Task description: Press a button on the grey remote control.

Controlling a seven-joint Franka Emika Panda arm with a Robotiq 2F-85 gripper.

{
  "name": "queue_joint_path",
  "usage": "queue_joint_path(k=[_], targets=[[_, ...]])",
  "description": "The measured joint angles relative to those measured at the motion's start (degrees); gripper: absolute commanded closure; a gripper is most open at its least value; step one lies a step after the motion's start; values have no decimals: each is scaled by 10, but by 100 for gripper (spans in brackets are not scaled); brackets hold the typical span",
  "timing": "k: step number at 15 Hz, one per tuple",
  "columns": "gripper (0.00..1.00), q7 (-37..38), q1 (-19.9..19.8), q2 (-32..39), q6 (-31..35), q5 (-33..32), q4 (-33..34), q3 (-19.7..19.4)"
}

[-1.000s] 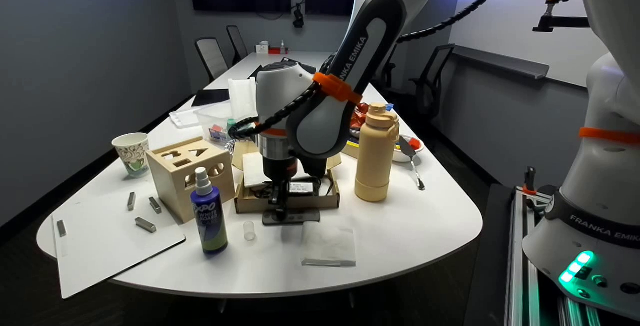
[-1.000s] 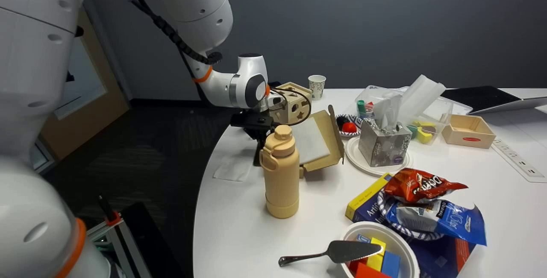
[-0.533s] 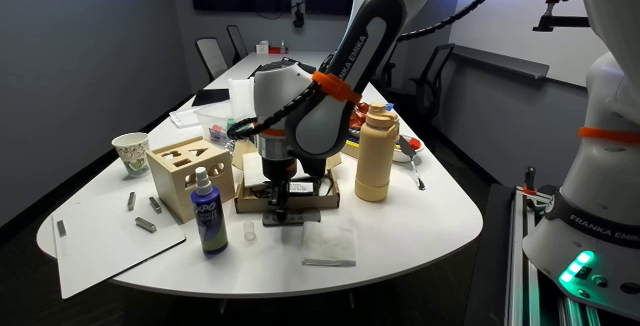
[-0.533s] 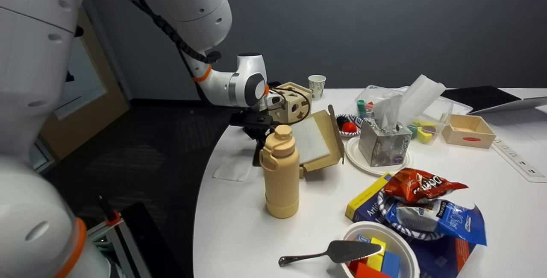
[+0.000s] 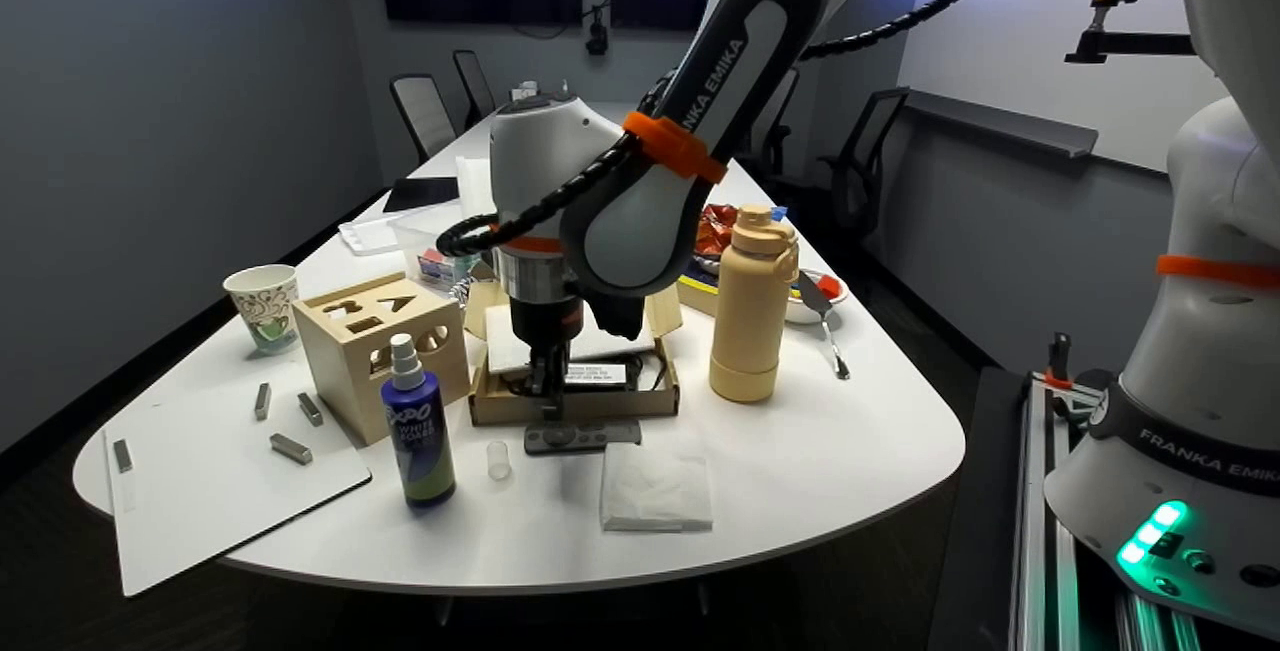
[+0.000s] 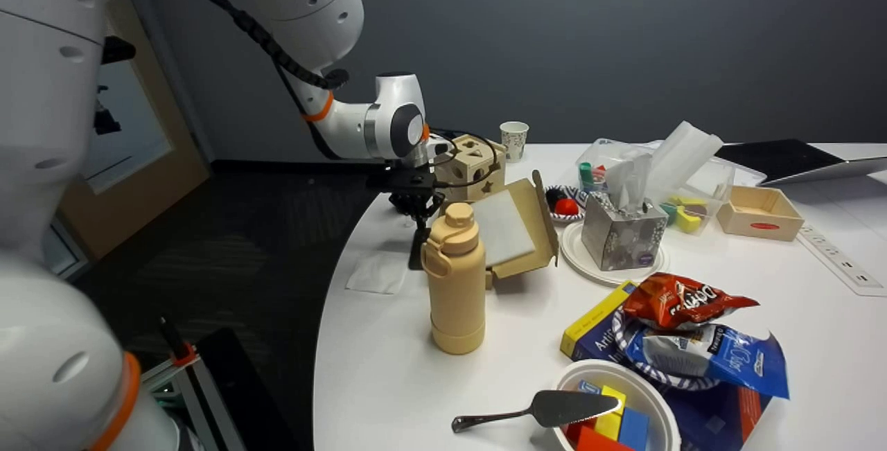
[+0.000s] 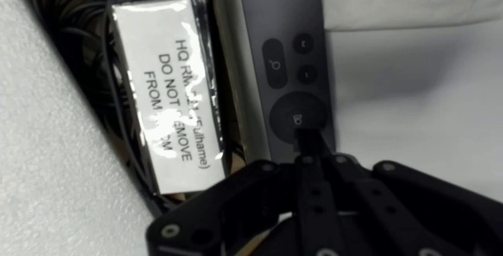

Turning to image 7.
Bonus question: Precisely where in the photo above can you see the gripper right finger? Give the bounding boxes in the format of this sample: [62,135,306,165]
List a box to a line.
[313,129,503,256]

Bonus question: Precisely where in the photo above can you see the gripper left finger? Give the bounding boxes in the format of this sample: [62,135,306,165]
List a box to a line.
[145,129,339,256]

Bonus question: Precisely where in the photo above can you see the grey remote control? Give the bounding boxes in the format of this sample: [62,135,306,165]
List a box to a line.
[238,0,338,166]

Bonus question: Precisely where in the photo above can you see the black box with white label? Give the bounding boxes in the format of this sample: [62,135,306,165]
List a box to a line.
[106,0,233,198]

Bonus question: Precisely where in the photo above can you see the white foam board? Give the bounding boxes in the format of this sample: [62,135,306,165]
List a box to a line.
[0,0,158,256]

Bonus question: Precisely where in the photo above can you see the coil of black cable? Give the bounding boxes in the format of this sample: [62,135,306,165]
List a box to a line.
[29,0,249,218]

